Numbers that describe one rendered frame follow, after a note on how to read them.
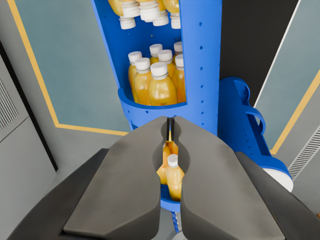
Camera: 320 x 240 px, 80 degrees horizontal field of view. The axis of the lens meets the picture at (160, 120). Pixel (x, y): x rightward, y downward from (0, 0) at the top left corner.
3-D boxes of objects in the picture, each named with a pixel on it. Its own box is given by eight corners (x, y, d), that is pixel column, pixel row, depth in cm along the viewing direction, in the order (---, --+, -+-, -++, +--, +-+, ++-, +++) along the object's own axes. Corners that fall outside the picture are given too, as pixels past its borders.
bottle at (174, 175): (166, 191, 78) (159, 160, 67) (181, 182, 80) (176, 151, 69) (175, 205, 72) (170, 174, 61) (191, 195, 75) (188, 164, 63)
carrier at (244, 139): (233, 111, 168) (255, 85, 151) (261, 209, 100) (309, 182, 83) (205, 98, 164) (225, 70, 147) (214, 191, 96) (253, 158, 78)
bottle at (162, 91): (157, 126, 60) (145, 70, 49) (179, 123, 60) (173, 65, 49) (157, 142, 54) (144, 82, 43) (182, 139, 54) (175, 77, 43)
